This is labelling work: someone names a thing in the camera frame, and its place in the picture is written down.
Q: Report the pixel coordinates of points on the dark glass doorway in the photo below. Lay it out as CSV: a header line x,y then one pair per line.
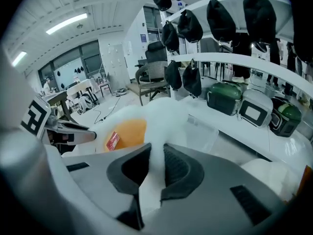
x,y
152,18

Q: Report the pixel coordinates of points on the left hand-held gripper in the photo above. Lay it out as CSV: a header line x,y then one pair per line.
x,y
33,117

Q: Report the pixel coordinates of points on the white fluffy plush with orange patch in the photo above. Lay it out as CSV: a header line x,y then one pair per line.
x,y
168,121

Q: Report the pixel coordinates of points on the dark framed window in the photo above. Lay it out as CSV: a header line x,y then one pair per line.
x,y
90,57

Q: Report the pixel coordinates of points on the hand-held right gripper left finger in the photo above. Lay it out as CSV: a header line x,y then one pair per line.
x,y
93,180

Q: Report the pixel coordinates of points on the long ceiling light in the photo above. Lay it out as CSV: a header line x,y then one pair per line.
x,y
66,23
19,58

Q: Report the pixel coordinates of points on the small pink-panelled table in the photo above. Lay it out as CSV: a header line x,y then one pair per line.
x,y
106,88

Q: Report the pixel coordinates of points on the grey locker cabinet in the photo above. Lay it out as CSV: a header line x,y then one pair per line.
x,y
115,62

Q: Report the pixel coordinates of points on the large white fried-egg beanbag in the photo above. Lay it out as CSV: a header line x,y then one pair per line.
x,y
266,175

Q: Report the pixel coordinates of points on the black green-topped equipment case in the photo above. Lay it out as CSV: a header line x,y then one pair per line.
x,y
289,111

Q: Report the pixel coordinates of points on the low wooden platform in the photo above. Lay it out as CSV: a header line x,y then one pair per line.
x,y
134,88

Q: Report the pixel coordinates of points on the white shelving rack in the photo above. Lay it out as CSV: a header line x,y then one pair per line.
x,y
220,57

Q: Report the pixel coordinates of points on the white backpack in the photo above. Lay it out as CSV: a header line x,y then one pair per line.
x,y
85,103

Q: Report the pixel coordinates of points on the table with white cloth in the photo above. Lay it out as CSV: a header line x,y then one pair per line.
x,y
83,84

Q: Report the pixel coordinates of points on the green-lidded equipment case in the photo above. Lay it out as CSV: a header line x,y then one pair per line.
x,y
223,92

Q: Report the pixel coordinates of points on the black office chair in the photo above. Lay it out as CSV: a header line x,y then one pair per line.
x,y
156,49

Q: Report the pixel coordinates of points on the white windowed equipment case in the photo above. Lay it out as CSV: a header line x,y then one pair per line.
x,y
259,99

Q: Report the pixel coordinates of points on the large orange pillow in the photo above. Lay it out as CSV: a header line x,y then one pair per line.
x,y
304,182

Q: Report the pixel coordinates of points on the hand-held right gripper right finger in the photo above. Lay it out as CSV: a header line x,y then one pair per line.
x,y
207,209

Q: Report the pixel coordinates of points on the blue wall poster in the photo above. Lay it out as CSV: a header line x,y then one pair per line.
x,y
143,38

